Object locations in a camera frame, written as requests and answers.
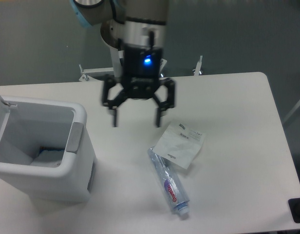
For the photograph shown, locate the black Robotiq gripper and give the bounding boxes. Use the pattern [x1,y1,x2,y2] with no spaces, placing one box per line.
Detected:
[101,45,176,127]

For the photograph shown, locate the white push-top trash can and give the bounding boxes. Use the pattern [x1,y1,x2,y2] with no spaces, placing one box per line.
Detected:
[0,95,97,202]

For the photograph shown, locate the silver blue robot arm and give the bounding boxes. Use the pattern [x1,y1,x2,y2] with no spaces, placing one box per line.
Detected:
[70,0,176,127]

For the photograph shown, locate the white trash inside can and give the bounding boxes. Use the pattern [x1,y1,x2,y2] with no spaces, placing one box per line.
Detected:
[30,147,64,168]

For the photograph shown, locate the clear plastic packaging bag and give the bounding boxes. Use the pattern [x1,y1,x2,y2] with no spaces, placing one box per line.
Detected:
[153,120,206,169]

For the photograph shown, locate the crushed clear plastic bottle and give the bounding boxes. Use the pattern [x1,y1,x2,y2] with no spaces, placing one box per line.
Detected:
[147,147,189,218]

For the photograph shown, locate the black clamp at table edge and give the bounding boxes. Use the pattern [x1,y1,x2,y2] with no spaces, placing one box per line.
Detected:
[288,198,300,223]

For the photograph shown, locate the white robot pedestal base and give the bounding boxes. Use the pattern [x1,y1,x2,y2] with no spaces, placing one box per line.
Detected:
[78,48,204,82]

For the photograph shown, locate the white frame at right edge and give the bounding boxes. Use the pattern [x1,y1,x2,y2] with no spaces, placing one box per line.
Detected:
[282,99,300,128]

